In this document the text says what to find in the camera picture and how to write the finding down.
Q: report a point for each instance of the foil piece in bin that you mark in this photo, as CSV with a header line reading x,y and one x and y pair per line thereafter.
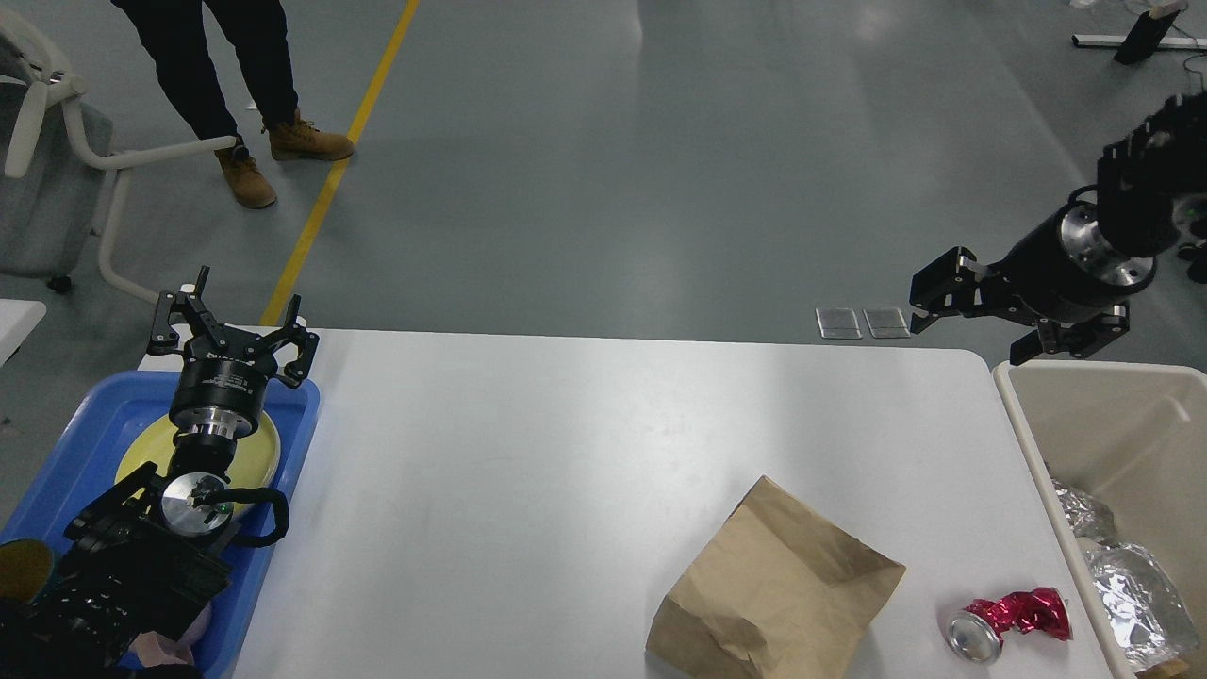
x,y
1089,518

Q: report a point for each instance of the white stand with black bag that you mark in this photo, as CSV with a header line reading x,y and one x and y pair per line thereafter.
x,y
1149,34

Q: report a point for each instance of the dark green mug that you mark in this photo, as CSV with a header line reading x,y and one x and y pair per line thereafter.
x,y
28,566

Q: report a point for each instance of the aluminium foil tray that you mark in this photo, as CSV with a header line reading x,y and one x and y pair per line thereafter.
x,y
1149,622

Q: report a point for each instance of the brown paper bag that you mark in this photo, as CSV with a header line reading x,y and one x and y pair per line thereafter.
x,y
778,592

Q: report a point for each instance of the grey office chair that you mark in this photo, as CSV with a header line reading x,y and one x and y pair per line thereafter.
x,y
58,171

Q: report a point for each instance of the yellow plate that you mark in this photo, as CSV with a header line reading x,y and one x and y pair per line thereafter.
x,y
253,466

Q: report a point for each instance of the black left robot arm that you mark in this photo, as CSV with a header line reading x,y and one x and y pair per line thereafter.
x,y
146,556

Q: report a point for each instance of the pink mug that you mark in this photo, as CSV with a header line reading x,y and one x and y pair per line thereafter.
x,y
153,649

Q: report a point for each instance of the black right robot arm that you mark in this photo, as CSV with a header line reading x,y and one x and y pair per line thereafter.
x,y
1141,179

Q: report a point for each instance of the metal floor socket plate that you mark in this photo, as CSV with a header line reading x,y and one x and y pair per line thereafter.
x,y
838,323
887,323

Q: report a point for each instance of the crushed red soda can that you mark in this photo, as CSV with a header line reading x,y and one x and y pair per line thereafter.
x,y
976,632

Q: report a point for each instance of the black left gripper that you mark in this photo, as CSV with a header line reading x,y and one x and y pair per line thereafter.
x,y
222,388

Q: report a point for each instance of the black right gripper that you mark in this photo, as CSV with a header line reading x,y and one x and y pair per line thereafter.
x,y
1064,270

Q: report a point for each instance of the beige plastic bin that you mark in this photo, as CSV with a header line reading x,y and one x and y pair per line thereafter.
x,y
1133,435

